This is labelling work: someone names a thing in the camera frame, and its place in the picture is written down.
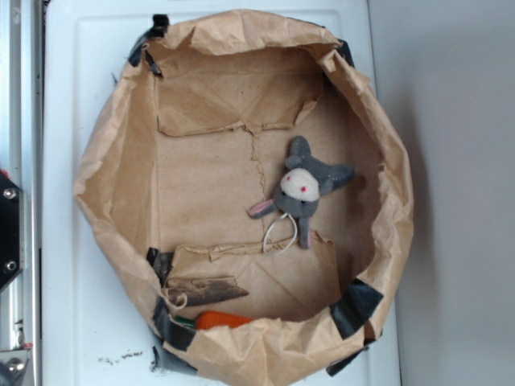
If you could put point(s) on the brown paper bag bin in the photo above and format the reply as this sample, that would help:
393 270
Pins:
195 134

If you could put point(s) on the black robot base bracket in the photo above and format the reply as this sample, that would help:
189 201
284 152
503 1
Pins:
10 231

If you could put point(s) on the silver aluminium frame rail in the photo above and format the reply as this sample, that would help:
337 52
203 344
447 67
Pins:
22 32

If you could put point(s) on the orange toy carrot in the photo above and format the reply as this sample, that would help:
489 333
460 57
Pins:
209 319

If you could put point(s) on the gray plush bunny toy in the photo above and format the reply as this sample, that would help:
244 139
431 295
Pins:
298 193

